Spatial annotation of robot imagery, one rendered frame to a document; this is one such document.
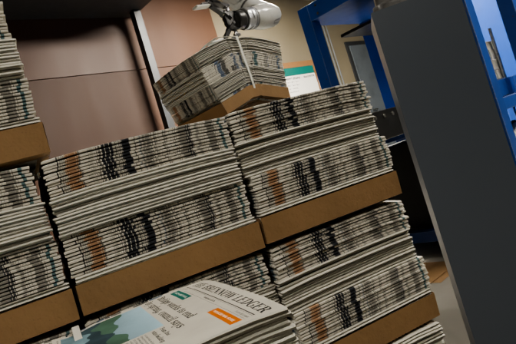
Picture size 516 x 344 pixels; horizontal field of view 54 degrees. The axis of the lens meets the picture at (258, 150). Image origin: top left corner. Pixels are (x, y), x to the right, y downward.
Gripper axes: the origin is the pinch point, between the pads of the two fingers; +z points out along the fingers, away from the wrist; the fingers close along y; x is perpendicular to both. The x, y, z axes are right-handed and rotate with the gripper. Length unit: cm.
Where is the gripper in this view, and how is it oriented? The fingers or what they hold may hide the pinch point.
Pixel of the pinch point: (203, 24)
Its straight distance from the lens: 193.9
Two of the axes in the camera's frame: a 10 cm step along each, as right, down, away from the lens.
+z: -6.8, 2.7, -6.8
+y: 3.7, 9.3, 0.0
